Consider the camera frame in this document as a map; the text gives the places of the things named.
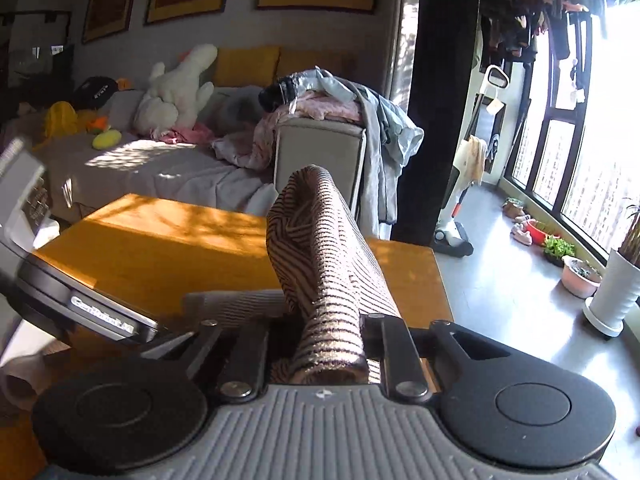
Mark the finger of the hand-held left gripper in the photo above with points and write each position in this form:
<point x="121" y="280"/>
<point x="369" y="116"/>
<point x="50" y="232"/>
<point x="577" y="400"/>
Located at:
<point x="175" y="342"/>

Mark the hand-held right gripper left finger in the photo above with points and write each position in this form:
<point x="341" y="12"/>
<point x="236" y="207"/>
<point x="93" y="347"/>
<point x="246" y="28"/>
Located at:
<point x="245" y="360"/>

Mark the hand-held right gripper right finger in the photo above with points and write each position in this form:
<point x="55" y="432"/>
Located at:
<point x="400" y="355"/>

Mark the striped knit sweater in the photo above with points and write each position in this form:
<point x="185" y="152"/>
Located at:
<point x="320" y="240"/>

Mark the hanging dark clothes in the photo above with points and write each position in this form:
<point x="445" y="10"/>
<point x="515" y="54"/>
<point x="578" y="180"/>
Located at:
<point x="520" y="10"/>

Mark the white upright vacuum cleaner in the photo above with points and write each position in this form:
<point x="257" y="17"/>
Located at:
<point x="452" y="230"/>

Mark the yellow green toy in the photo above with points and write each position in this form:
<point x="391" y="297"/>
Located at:
<point x="107" y="139"/>

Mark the grey sofa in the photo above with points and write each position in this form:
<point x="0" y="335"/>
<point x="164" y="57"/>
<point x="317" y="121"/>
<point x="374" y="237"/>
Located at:
<point x="190" y="170"/>

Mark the pink slippers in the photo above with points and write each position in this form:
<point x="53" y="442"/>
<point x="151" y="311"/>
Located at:
<point x="522" y="232"/>

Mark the yellow plush toy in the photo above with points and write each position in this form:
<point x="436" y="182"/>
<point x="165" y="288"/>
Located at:
<point x="61" y="119"/>

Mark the red basin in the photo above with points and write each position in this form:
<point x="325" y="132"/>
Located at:
<point x="540" y="232"/>

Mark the green plant tray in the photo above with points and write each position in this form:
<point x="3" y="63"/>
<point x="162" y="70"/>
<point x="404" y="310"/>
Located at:
<point x="559" y="250"/>

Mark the pink flower pot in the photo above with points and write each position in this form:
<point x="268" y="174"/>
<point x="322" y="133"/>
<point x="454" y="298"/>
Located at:
<point x="580" y="280"/>

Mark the pink cloth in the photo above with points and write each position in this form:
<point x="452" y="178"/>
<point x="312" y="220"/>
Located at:
<point x="182" y="134"/>

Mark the light blue grey garment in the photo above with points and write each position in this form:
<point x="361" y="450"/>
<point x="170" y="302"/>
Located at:
<point x="385" y="150"/>

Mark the black round bag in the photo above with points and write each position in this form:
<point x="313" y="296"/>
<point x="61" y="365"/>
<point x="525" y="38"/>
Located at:
<point x="97" y="92"/>

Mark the beige hanging cloth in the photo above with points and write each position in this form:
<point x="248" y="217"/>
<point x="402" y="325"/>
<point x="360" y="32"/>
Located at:
<point x="475" y="157"/>

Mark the pale pink garment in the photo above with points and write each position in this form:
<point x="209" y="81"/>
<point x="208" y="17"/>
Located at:
<point x="260" y="135"/>

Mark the potted palm plant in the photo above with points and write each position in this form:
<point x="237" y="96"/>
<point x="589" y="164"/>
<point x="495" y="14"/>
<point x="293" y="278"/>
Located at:
<point x="617" y="290"/>

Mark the white plush rabbit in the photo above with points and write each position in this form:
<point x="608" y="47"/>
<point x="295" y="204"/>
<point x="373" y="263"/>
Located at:
<point x="175" y="95"/>

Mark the grey pillow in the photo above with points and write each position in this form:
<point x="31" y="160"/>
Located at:
<point x="237" y="107"/>

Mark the dark shelf rack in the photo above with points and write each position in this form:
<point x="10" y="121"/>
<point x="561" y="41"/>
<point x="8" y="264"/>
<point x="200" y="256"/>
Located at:
<point x="35" y="60"/>

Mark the black pillar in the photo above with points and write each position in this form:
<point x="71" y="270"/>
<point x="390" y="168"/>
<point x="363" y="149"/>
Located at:
<point x="440" y="110"/>

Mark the black framed window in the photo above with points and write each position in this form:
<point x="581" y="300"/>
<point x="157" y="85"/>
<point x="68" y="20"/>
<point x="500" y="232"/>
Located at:
<point x="542" y="150"/>

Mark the black garment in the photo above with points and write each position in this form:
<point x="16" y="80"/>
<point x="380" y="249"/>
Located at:
<point x="277" y="92"/>

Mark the yellow cushion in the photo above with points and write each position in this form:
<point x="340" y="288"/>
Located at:
<point x="310" y="62"/>
<point x="247" y="65"/>

